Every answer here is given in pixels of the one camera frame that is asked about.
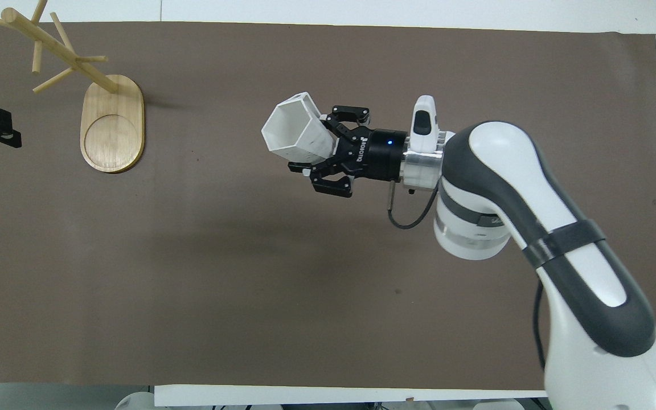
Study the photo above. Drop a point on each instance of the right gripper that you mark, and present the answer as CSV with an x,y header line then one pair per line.
x,y
382,155

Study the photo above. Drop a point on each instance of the white hexagonal cup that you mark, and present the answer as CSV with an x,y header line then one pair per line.
x,y
294,122

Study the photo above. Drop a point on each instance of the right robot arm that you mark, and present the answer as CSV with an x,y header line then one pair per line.
x,y
504,159

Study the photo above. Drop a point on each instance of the wooden cup rack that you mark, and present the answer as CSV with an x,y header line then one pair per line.
x,y
113,131

